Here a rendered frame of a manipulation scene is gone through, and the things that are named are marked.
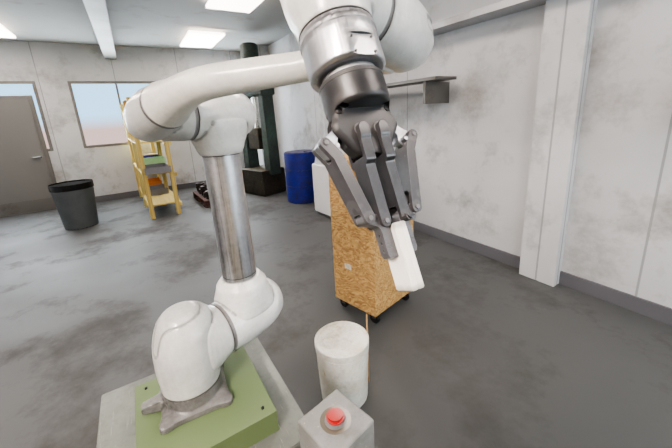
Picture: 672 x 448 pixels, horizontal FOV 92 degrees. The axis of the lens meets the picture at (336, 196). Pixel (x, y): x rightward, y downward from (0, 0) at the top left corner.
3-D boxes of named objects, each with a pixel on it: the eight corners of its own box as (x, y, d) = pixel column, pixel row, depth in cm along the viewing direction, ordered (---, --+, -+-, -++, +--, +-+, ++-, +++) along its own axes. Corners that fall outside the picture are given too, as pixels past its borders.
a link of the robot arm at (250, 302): (209, 341, 103) (263, 307, 119) (239, 363, 93) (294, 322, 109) (160, 88, 84) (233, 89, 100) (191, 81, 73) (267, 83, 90)
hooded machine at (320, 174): (366, 215, 496) (364, 136, 465) (336, 223, 468) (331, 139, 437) (342, 206, 552) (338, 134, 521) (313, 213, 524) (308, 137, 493)
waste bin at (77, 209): (57, 234, 489) (43, 188, 471) (63, 224, 536) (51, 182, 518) (101, 226, 517) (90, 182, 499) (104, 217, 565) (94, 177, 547)
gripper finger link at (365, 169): (369, 120, 34) (357, 121, 33) (397, 223, 32) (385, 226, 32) (352, 135, 37) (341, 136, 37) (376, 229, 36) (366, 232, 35)
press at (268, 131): (273, 185, 747) (259, 49, 673) (290, 192, 670) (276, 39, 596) (240, 191, 708) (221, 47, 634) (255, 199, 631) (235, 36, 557)
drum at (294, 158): (325, 199, 598) (322, 149, 575) (296, 206, 568) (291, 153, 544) (310, 194, 648) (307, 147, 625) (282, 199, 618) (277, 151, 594)
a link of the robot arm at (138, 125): (128, 73, 65) (192, 76, 75) (104, 100, 77) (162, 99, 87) (147, 138, 66) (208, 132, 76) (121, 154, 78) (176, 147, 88)
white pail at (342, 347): (353, 363, 208) (350, 298, 196) (383, 396, 183) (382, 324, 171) (309, 386, 192) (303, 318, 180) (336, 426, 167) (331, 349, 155)
